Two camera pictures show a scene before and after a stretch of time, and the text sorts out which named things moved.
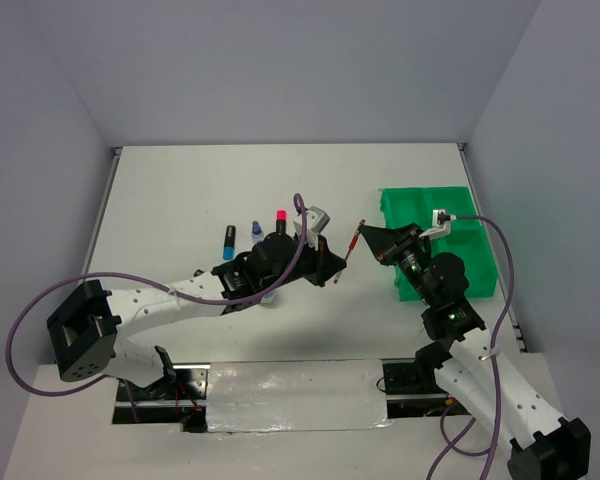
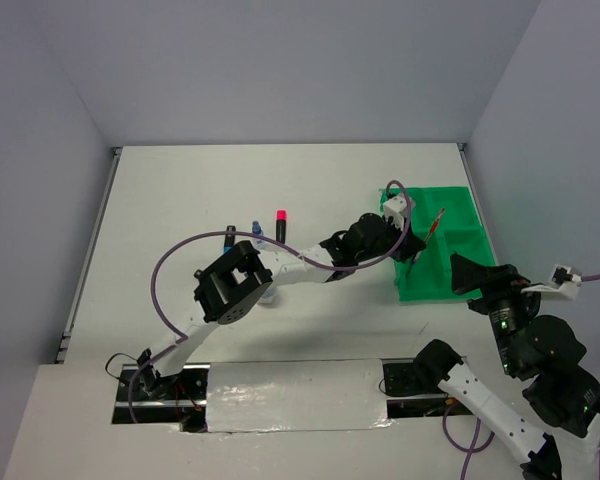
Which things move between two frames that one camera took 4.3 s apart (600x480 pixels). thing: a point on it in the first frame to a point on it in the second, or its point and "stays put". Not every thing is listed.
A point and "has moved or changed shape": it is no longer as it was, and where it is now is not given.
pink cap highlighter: [281, 216] stays put
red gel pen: [355, 239] has moved or changed shape
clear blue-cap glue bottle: [257, 234] stays put
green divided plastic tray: [468, 240] stays put
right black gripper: [381, 240] to [492, 281]
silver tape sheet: [296, 396] stays put
